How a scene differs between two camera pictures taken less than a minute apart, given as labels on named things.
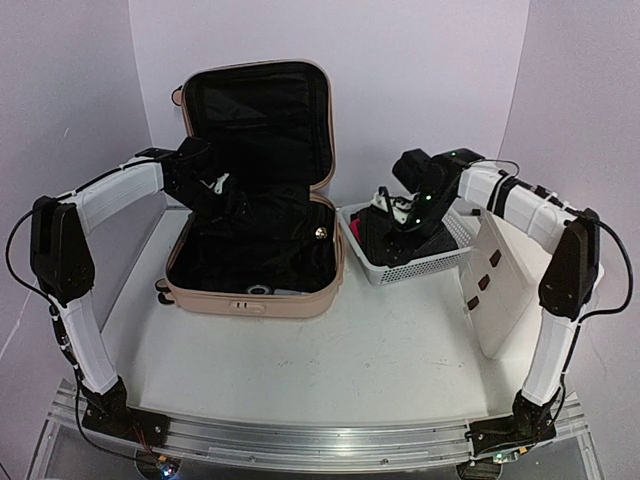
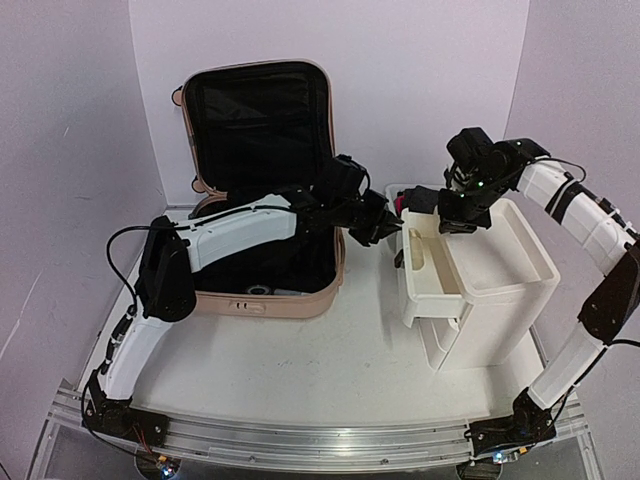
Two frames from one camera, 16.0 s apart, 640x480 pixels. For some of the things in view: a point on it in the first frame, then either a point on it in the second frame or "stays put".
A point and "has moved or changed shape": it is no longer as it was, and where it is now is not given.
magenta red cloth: x=354 y=226 has moved or changed shape
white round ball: x=321 y=233 → x=416 y=249
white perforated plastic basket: x=438 y=262 → x=392 y=189
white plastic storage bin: x=501 y=279 has moved or changed shape
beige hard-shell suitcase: x=273 y=245 stays put
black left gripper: x=226 y=211 → x=386 y=219
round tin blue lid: x=258 y=290 stays put
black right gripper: x=398 y=232 → x=450 y=224
